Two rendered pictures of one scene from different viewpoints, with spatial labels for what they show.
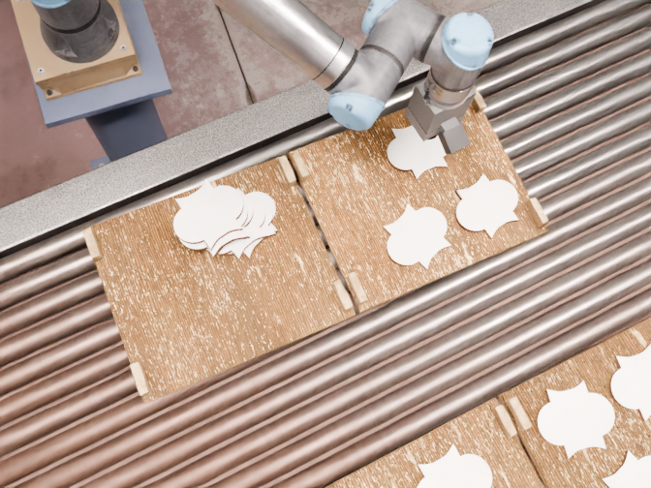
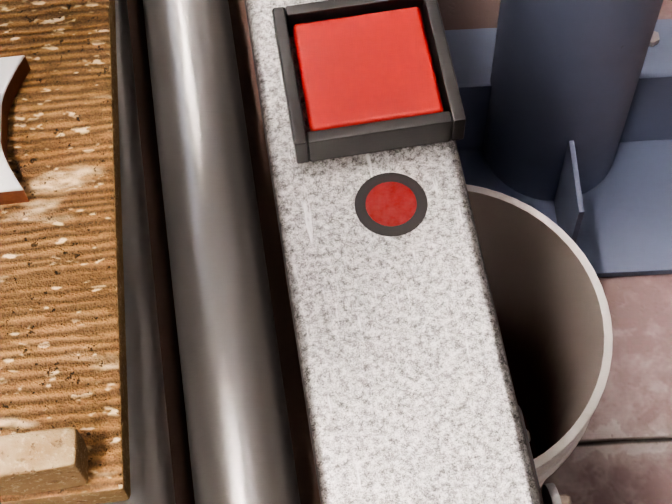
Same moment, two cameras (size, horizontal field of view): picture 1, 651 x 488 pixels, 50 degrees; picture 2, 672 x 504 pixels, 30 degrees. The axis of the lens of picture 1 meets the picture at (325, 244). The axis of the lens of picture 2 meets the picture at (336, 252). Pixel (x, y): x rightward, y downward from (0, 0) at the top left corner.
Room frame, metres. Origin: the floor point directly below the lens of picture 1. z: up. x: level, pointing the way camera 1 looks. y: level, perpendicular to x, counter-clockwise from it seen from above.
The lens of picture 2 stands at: (0.94, -0.30, 1.39)
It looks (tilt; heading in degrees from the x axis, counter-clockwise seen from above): 63 degrees down; 122
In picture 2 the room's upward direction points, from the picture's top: 4 degrees counter-clockwise
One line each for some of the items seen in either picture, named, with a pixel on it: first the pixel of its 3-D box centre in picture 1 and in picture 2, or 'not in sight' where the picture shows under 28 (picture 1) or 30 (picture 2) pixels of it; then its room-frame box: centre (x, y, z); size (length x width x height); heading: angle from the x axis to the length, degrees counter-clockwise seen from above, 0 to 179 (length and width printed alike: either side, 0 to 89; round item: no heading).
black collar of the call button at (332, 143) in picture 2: not in sight; (366, 72); (0.78, -0.01, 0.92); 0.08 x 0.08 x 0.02; 38
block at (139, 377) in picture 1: (140, 379); not in sight; (0.07, 0.27, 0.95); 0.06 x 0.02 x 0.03; 34
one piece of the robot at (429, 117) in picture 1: (446, 112); not in sight; (0.60, -0.16, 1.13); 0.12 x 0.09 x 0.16; 41
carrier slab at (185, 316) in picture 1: (218, 272); not in sight; (0.29, 0.19, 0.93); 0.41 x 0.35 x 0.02; 124
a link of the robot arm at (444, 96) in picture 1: (449, 79); not in sight; (0.62, -0.14, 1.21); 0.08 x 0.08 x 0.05
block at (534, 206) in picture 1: (537, 212); not in sight; (0.53, -0.39, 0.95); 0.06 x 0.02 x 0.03; 35
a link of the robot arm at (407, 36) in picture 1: (397, 32); not in sight; (0.63, -0.04, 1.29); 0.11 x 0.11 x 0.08; 73
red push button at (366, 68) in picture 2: not in sight; (366, 74); (0.78, -0.01, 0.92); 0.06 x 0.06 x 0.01; 38
